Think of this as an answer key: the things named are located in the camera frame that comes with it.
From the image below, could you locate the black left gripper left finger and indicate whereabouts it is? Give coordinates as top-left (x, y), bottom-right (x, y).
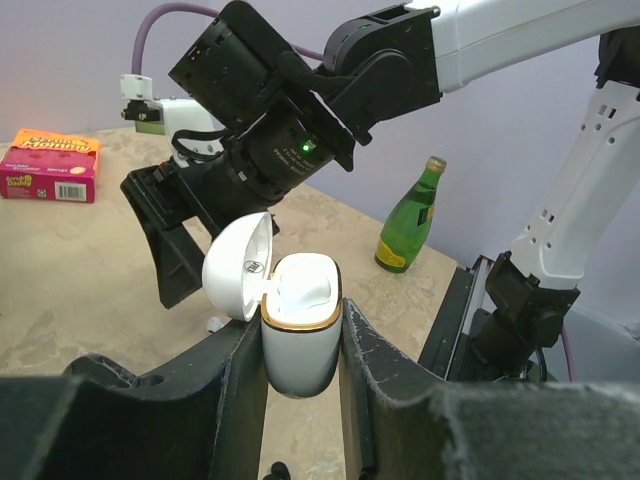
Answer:
top-left (1, 320), bottom-right (267, 479)

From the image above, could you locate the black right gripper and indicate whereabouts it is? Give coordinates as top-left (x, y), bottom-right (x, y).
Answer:
top-left (120, 1), bottom-right (355, 308)

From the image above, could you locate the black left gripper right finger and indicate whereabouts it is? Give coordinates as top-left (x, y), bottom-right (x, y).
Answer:
top-left (339, 300), bottom-right (639, 479)

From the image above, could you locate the white earbud with stem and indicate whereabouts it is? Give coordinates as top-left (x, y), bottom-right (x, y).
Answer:
top-left (206, 317), bottom-right (225, 334)

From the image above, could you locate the white earbud charging case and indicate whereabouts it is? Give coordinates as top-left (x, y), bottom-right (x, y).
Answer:
top-left (202, 212), bottom-right (343, 398)

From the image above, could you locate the pink orange snack box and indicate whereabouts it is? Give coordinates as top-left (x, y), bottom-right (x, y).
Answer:
top-left (1, 129), bottom-right (102, 204)

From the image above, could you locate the green glass bottle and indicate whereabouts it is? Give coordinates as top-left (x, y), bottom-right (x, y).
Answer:
top-left (374, 156), bottom-right (447, 273)

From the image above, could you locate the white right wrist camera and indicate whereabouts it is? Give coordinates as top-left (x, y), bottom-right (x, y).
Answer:
top-left (120, 74), bottom-right (215, 142)

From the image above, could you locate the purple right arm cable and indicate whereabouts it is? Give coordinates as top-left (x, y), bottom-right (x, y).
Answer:
top-left (130, 2), bottom-right (326, 79)

